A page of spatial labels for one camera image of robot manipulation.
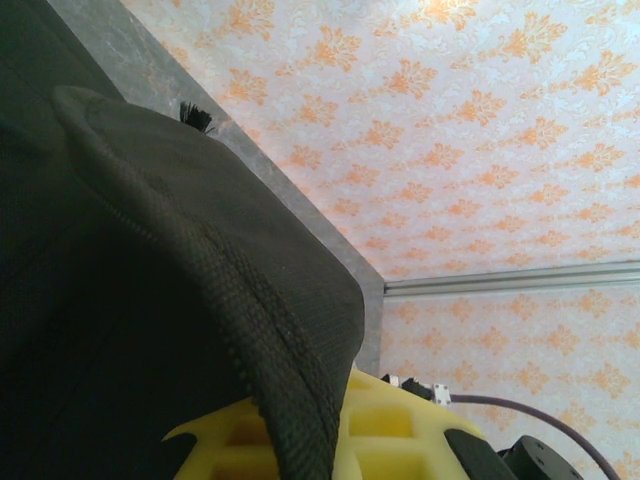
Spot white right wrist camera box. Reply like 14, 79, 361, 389
380, 370, 454, 407

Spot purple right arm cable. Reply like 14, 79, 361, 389
447, 393, 624, 480

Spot black backpack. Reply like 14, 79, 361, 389
0, 0, 367, 480

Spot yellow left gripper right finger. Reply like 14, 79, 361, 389
332, 367, 514, 480

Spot aluminium frame post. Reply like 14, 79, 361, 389
382, 259, 640, 300

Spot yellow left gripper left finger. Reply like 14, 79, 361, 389
162, 397, 281, 480

